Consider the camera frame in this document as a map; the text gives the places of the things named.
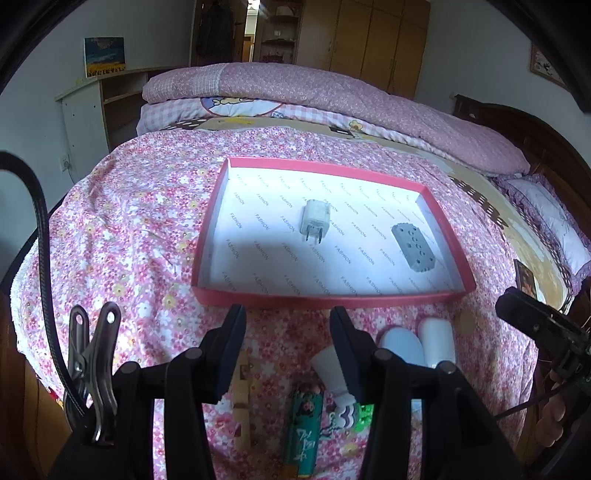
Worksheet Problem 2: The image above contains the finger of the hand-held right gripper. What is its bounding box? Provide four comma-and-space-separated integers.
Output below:
495, 286, 583, 365

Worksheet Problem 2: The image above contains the wooden corner shelf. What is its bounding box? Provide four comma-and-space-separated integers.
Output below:
256, 0, 305, 65

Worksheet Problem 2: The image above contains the wooden wardrobe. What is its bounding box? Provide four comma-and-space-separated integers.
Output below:
295, 0, 431, 100

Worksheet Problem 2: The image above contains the dark wooden headboard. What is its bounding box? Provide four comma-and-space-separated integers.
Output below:
455, 95, 591, 222

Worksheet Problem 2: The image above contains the pink folded quilt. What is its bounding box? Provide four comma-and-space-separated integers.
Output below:
141, 62, 531, 176

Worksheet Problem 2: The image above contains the metal spring clip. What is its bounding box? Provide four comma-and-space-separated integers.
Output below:
68, 302, 122, 446

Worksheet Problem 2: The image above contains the grey socket block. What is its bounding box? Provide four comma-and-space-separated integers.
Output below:
390, 222, 437, 272

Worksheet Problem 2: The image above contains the pink floral bed sheet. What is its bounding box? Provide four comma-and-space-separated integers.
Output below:
16, 124, 541, 480

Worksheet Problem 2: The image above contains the framed wall picture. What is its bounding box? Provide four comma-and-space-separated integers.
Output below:
529, 44, 571, 90

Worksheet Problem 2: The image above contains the white shelf desk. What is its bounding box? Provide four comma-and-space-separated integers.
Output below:
54, 67, 174, 178

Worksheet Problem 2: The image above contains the white purple frilled pillow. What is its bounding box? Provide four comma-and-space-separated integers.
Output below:
492, 173, 591, 289

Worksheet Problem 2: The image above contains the white charger plug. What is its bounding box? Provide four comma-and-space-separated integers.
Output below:
301, 199, 329, 244

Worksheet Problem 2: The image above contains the green printed lighter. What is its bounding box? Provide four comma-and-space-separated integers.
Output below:
283, 385, 324, 478

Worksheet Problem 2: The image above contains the blue yellow painting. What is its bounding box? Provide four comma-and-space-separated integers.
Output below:
84, 37, 126, 77

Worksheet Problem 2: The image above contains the small green object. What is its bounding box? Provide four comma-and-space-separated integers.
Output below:
356, 404, 377, 433

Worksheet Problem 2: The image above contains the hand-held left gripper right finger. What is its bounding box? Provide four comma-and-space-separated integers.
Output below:
330, 306, 527, 480

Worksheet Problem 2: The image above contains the wooden clothes peg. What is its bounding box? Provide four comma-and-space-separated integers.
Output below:
232, 351, 253, 450

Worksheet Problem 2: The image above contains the person's right hand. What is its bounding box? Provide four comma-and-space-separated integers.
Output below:
537, 369, 578, 448

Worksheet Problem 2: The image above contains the red tray white inside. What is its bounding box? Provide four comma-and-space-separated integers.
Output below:
191, 157, 477, 309

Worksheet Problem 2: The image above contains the small picture card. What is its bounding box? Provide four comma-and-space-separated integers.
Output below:
513, 258, 536, 301

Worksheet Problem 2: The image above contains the dark hanging coat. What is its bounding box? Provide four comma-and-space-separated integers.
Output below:
196, 0, 235, 65

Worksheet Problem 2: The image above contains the brown wooden cabinet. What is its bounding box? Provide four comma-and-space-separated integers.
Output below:
0, 295, 72, 480

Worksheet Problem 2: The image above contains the white plastic bottle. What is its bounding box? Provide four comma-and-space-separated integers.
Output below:
418, 318, 457, 368

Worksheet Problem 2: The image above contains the black cable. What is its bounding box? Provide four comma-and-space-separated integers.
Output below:
0, 150, 89, 435

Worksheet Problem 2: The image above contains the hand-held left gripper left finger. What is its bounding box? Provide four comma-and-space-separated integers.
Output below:
51, 305, 247, 480

